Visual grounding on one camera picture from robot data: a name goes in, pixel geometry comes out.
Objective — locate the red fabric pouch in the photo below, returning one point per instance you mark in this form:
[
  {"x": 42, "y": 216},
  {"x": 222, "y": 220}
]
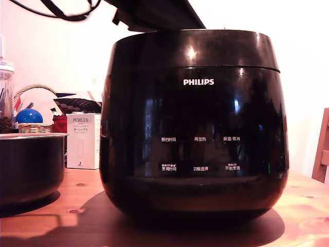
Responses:
[{"x": 59, "y": 124}]

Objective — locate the black Philips rice cooker body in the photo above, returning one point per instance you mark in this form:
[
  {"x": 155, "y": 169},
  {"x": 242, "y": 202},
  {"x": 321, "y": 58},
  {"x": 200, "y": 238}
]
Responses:
[{"x": 195, "y": 154}]

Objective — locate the white Porlex box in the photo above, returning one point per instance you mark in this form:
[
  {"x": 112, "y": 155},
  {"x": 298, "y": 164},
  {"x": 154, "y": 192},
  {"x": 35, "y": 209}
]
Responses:
[{"x": 82, "y": 144}]

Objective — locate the black rice cooker lid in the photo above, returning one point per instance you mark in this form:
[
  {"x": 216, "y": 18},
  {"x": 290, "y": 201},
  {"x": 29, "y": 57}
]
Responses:
[{"x": 210, "y": 49}]

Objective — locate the woven wicker basket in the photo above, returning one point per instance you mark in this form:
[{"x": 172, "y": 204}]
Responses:
[{"x": 33, "y": 127}]

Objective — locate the wooden slat-back chair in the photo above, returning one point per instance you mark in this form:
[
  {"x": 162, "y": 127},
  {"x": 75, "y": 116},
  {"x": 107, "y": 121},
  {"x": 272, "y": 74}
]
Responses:
[{"x": 322, "y": 154}]

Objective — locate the white printed paper bag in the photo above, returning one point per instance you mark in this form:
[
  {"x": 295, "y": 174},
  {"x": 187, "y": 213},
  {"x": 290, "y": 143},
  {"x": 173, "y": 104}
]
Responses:
[{"x": 38, "y": 100}]

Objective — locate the blue ball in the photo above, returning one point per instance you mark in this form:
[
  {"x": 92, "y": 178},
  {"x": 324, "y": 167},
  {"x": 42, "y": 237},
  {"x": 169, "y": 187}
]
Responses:
[{"x": 28, "y": 116}]

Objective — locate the black inner cooking pot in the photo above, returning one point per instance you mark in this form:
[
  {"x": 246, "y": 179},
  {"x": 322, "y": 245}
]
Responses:
[{"x": 28, "y": 167}]

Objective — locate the dark patterned pouch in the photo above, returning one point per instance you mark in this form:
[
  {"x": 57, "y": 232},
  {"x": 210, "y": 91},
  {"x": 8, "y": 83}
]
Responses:
[{"x": 79, "y": 105}]

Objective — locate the clear glass jar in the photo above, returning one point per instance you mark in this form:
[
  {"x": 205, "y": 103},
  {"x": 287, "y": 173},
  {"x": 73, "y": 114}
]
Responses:
[{"x": 5, "y": 97}]

